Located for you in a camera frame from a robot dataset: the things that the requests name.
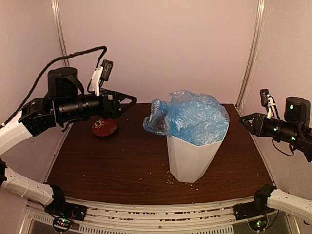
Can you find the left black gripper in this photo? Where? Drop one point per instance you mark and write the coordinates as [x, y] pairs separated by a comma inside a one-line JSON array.
[[114, 113]]

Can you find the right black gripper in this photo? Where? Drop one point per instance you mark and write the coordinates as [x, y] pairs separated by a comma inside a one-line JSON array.
[[257, 128]]

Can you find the blue plastic trash bag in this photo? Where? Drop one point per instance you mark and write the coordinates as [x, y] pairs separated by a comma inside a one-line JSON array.
[[198, 119]]

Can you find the white faceted trash bin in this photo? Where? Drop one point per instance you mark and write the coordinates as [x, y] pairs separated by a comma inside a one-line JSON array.
[[189, 162]]

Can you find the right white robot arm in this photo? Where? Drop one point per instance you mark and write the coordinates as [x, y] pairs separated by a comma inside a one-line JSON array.
[[294, 130]]

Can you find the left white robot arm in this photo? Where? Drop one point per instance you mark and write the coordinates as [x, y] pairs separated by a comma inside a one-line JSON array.
[[64, 103]]

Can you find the red patterned plate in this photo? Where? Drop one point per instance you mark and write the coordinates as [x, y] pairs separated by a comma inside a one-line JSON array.
[[104, 127]]

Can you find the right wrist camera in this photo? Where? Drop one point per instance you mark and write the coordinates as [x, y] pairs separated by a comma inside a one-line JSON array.
[[269, 103]]

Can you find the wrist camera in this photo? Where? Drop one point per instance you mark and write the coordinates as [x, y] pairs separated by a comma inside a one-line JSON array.
[[99, 76], [269, 103]]

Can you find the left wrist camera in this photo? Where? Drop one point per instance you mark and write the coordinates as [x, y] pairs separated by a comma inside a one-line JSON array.
[[99, 76]]

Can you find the right aluminium corner post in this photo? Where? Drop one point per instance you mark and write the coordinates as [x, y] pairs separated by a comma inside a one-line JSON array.
[[255, 45]]

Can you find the aluminium corner post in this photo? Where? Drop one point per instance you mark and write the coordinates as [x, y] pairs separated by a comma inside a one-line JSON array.
[[255, 45], [63, 46]]

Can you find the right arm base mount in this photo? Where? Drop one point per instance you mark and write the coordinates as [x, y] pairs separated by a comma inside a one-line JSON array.
[[253, 212]]

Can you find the aluminium front rail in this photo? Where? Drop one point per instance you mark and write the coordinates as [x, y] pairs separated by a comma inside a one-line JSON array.
[[201, 218]]

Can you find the left aluminium corner post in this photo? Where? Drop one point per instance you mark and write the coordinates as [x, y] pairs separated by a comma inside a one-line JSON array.
[[63, 46]]

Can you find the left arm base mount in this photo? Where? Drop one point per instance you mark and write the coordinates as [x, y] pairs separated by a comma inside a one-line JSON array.
[[65, 215]]

